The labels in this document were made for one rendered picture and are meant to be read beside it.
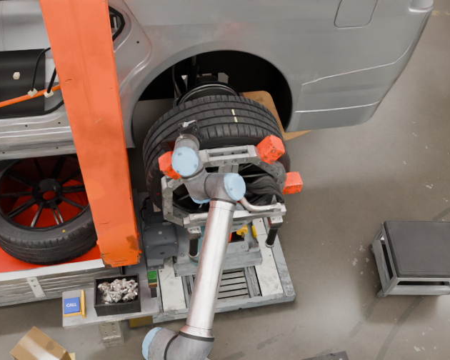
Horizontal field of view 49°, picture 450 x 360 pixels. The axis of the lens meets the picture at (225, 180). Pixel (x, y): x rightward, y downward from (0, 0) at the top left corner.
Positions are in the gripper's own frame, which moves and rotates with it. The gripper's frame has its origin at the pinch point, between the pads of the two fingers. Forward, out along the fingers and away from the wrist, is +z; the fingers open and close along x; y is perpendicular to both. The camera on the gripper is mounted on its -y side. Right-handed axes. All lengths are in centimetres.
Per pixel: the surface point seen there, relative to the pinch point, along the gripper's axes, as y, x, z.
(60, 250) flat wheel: -89, -38, 14
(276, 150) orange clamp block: 30.2, -21.9, -6.8
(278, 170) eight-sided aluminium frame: 27.1, -34.0, -0.3
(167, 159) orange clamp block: -10.1, -5.8, -11.5
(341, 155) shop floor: 61, -109, 132
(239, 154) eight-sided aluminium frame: 16.1, -17.4, -7.3
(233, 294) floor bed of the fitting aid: -27, -110, 27
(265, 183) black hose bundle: 21.2, -31.8, -11.2
